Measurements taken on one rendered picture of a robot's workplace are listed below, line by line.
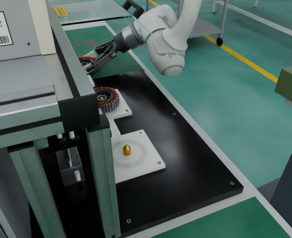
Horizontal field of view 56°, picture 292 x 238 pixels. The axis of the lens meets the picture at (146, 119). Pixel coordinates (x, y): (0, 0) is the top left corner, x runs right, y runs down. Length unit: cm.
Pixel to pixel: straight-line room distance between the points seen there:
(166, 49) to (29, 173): 67
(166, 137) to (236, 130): 137
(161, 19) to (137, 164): 57
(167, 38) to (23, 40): 60
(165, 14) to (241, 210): 71
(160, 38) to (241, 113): 145
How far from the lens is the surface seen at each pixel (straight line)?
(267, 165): 192
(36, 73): 40
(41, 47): 44
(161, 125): 83
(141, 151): 73
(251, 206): 70
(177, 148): 76
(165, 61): 95
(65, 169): 65
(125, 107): 88
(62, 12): 82
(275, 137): 215
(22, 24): 43
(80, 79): 36
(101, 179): 45
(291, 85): 108
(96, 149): 40
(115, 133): 63
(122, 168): 69
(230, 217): 67
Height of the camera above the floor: 129
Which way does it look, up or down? 38 degrees down
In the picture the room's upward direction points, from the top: straight up
